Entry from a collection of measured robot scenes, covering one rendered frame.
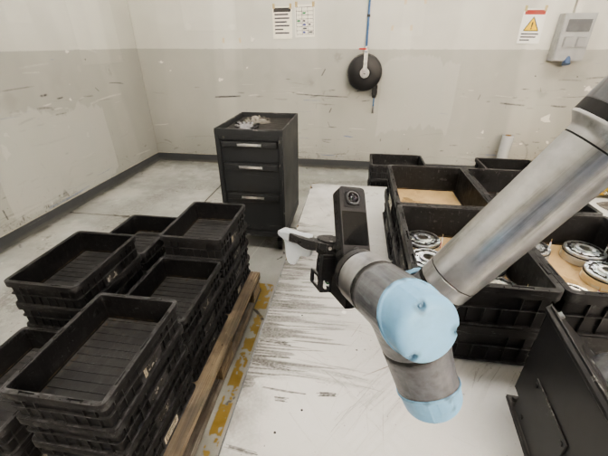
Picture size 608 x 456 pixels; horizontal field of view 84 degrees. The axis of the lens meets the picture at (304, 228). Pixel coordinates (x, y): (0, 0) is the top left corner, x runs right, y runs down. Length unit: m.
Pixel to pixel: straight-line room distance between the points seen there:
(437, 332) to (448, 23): 3.98
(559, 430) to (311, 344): 0.50
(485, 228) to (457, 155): 4.00
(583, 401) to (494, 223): 0.32
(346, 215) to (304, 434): 0.45
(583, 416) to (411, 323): 0.39
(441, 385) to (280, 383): 0.47
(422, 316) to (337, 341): 0.59
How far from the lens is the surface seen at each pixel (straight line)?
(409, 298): 0.36
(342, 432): 0.78
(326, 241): 0.53
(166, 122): 4.85
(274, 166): 2.27
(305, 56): 4.19
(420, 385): 0.44
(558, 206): 0.47
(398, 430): 0.80
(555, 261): 1.20
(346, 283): 0.44
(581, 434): 0.69
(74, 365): 1.35
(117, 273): 1.68
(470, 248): 0.49
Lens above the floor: 1.37
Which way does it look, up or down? 28 degrees down
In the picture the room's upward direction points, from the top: straight up
